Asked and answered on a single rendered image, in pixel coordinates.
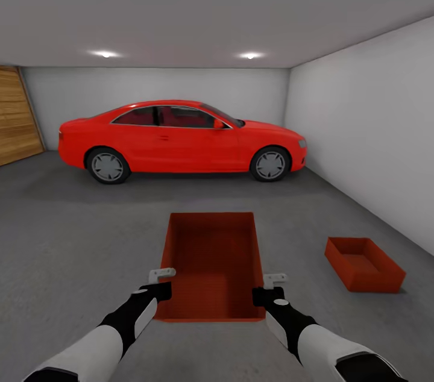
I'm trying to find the storage box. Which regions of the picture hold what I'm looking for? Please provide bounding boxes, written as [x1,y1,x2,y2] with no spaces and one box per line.
[324,237,407,293]
[154,212,266,322]

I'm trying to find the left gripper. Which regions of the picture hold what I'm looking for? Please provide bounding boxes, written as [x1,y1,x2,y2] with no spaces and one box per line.
[140,281,172,304]

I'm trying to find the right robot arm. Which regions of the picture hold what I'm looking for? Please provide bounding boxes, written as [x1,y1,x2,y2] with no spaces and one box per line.
[252,274,409,382]

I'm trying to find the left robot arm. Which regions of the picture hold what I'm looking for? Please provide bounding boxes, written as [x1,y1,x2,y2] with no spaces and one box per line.
[21,268,176,382]

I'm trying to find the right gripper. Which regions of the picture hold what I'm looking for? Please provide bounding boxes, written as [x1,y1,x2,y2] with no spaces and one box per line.
[252,286,285,308]

